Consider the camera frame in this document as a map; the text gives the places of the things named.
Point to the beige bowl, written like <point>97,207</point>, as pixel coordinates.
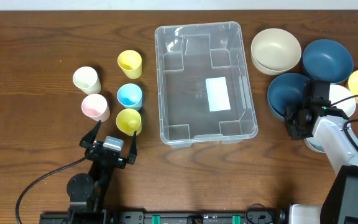
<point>275,51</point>

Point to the pink cup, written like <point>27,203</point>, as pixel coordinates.
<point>96,107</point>

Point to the white label in container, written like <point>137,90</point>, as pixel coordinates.
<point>217,93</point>

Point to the light blue bowl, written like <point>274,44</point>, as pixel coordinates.
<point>314,145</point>

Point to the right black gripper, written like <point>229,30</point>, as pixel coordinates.
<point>295,128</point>

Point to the yellow cup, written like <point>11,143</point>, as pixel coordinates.
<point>130,63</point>
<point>129,121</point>

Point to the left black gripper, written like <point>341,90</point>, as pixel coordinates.
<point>105,154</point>

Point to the dark blue bowl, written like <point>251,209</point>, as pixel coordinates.
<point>327,60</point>
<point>286,89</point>

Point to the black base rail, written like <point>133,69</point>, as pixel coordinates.
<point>254,215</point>

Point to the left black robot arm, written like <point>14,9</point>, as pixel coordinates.
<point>87,190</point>

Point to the light blue cup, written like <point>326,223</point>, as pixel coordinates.
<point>130,96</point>

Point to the yellow cup far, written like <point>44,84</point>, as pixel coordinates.
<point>130,63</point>

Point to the cream white cup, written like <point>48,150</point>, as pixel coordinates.
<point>87,80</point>

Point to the clear plastic storage container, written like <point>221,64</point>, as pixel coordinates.
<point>186,55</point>

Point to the yellow cup near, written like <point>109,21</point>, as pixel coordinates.
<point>129,121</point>

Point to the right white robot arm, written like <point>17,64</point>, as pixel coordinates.
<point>340,143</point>

